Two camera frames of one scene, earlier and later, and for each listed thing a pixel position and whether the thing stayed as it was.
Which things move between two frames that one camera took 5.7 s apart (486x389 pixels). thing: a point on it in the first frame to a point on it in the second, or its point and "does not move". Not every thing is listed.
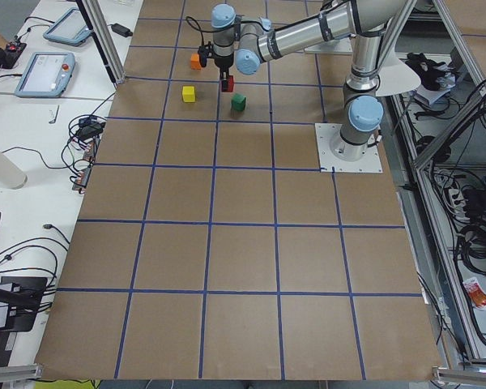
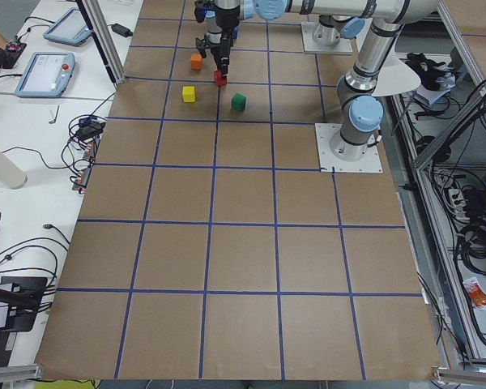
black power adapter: [121, 30] does not move
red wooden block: [230, 84] to [219, 79]
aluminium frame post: [95, 17] does not move
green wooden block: [238, 101] does not move
